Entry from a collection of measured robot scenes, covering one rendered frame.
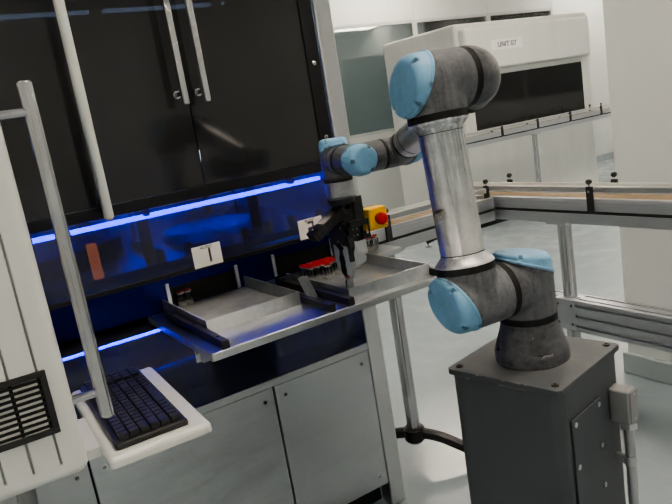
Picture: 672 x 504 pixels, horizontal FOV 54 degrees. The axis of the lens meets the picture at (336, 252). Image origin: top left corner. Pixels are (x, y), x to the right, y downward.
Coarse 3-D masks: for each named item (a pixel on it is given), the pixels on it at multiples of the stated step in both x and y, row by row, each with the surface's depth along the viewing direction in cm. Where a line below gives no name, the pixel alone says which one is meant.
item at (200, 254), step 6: (198, 246) 184; (204, 246) 185; (210, 246) 185; (216, 246) 186; (192, 252) 183; (198, 252) 184; (204, 252) 185; (216, 252) 187; (198, 258) 184; (204, 258) 185; (216, 258) 187; (222, 258) 188; (198, 264) 184; (204, 264) 185; (210, 264) 186
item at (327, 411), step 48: (288, 384) 203; (336, 384) 213; (240, 432) 196; (288, 432) 205; (336, 432) 214; (96, 480) 175; (144, 480) 182; (192, 480) 189; (240, 480) 197; (288, 480) 206; (336, 480) 216; (384, 480) 227
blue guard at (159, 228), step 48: (240, 192) 189; (288, 192) 197; (48, 240) 163; (96, 240) 169; (144, 240) 176; (192, 240) 183; (240, 240) 190; (288, 240) 199; (48, 288) 164; (96, 288) 170
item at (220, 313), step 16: (240, 288) 200; (256, 288) 194; (272, 288) 185; (288, 288) 177; (192, 304) 190; (208, 304) 187; (224, 304) 184; (240, 304) 182; (256, 304) 179; (272, 304) 168; (288, 304) 171; (192, 320) 168; (208, 320) 159; (224, 320) 162; (240, 320) 164
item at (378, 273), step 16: (368, 256) 203; (384, 256) 196; (368, 272) 194; (384, 272) 191; (400, 272) 175; (416, 272) 177; (336, 288) 172; (352, 288) 167; (368, 288) 170; (384, 288) 172
